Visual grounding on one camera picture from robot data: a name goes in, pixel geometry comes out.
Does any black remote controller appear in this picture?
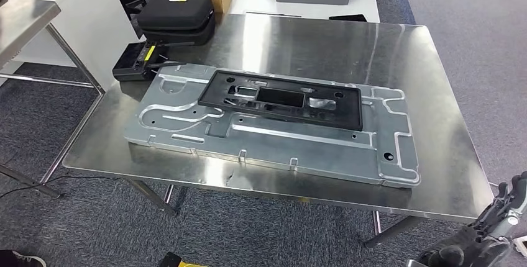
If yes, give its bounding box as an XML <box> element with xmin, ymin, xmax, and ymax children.
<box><xmin>112</xmin><ymin>40</ymin><xmax>195</xmax><ymax>82</ymax></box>

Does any stamped metal plate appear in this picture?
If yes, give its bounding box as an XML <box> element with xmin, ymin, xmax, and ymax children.
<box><xmin>124</xmin><ymin>63</ymin><xmax>421</xmax><ymax>189</ymax></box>

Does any steel workbench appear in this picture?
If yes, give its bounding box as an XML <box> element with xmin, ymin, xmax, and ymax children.
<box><xmin>62</xmin><ymin>12</ymin><xmax>495</xmax><ymax>250</ymax></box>

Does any black zip case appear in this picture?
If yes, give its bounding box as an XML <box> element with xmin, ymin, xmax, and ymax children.
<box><xmin>136</xmin><ymin>0</ymin><xmax>216</xmax><ymax>47</ymax></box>

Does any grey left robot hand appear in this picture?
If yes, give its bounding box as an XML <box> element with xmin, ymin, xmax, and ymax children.
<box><xmin>158</xmin><ymin>253</ymin><xmax>182</xmax><ymax>267</ymax></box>

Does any white cabinet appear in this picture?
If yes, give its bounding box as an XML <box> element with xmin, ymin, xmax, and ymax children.
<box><xmin>0</xmin><ymin>0</ymin><xmax>139</xmax><ymax>91</ymax></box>

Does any black floor cable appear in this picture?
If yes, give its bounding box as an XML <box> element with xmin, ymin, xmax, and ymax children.
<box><xmin>0</xmin><ymin>173</ymin><xmax>124</xmax><ymax>200</ymax></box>

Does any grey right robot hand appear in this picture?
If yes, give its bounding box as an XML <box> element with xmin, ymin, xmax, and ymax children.
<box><xmin>416</xmin><ymin>170</ymin><xmax>527</xmax><ymax>267</ymax></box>

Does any black plastic frame part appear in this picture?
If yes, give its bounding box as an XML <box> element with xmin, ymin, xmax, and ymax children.
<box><xmin>197</xmin><ymin>70</ymin><xmax>364</xmax><ymax>132</ymax></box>

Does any steel side table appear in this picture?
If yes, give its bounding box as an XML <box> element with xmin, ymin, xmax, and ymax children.
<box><xmin>0</xmin><ymin>0</ymin><xmax>106</xmax><ymax>199</ymax></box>

